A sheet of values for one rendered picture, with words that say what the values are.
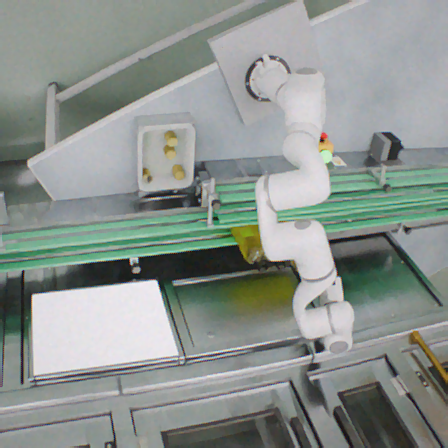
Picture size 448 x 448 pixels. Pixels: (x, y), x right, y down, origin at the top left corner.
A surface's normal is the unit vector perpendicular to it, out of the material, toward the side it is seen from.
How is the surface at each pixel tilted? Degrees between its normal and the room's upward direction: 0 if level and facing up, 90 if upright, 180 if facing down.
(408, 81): 0
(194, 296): 90
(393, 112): 0
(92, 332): 90
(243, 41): 3
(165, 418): 90
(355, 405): 90
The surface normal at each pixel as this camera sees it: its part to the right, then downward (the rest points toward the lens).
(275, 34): 0.33, 0.55
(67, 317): 0.08, -0.81
